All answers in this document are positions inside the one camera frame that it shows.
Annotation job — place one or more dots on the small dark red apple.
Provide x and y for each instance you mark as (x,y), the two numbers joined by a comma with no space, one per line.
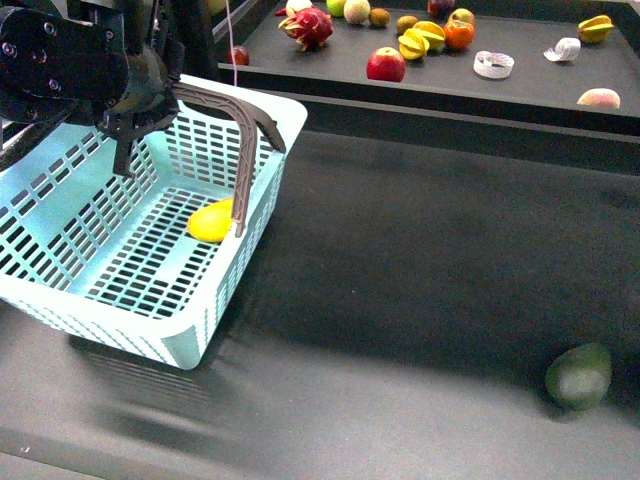
(239,55)

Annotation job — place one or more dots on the black fruit display tray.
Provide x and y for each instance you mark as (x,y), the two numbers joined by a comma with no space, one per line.
(537,90)

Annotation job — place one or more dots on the white onion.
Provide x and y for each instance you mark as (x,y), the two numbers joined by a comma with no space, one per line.
(294,6)

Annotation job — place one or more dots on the yellow starfruit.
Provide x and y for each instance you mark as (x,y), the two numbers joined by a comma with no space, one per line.
(413,45)
(433,32)
(595,29)

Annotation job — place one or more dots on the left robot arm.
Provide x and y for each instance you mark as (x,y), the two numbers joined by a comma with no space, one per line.
(51,62)

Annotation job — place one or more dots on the dark purple fruit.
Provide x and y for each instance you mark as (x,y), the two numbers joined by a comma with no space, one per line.
(439,9)

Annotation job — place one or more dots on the green apple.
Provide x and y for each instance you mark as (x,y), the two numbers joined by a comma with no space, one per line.
(336,8)

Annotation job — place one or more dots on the green avocado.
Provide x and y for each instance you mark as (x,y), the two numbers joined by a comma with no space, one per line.
(579,379)

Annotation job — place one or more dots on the yellow starfruit behind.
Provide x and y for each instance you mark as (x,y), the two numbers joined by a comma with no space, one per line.
(433,32)

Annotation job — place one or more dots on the yellow mango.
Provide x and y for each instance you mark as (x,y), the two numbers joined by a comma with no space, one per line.
(211,223)

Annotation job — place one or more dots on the loose white tape strip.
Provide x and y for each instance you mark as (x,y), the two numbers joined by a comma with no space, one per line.
(567,49)

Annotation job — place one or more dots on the yellow starfruit front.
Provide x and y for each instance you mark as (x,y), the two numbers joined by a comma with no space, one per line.
(413,45)

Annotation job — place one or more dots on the brown kiwi right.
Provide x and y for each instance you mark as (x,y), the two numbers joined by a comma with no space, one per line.
(405,22)

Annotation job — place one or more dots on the brown kiwi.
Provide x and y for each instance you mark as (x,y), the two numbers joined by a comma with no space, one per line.
(379,18)
(405,22)

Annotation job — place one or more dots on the red green mango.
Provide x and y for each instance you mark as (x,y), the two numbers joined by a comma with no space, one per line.
(462,15)

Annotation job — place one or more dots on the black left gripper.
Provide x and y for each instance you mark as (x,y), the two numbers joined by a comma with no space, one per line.
(138,99)

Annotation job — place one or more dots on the beige round melon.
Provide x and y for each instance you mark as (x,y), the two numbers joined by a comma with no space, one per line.
(356,12)

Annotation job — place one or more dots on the pink peach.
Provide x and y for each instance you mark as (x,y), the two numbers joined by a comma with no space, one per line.
(600,97)

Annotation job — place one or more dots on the large red apple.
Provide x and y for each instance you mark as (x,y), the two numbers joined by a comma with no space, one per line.
(386,64)

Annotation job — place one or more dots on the black metal shelf post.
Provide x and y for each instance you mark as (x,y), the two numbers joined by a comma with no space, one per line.
(193,24)

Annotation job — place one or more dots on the yellow starfruit far right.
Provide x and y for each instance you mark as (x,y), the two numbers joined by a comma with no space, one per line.
(595,29)

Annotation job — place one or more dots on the white tape roll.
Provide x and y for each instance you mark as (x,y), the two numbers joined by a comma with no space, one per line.
(493,65)

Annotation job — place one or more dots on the pink dragon fruit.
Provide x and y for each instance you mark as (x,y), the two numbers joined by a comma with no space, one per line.
(310,28)

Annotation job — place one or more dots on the light blue plastic basket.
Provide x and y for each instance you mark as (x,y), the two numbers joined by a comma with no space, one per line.
(108,258)

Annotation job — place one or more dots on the orange persimmon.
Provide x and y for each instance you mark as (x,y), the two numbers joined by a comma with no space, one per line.
(459,35)

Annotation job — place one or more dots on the brown kiwi left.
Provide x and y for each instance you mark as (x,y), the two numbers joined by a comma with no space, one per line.
(379,18)

